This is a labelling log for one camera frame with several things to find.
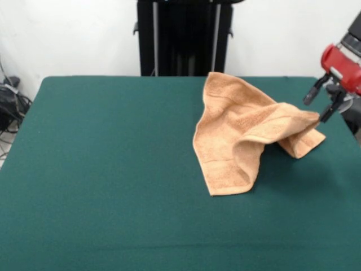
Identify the black power adaptor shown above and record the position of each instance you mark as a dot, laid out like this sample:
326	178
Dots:
12	81

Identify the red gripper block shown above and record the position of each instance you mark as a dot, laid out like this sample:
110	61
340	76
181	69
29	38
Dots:
345	70

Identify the tan terry towel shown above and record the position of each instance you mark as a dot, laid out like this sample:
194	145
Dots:
231	127

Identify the dark green table cloth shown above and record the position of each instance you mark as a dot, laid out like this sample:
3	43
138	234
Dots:
112	183

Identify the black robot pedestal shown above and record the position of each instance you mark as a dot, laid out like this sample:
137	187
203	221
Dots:
186	42

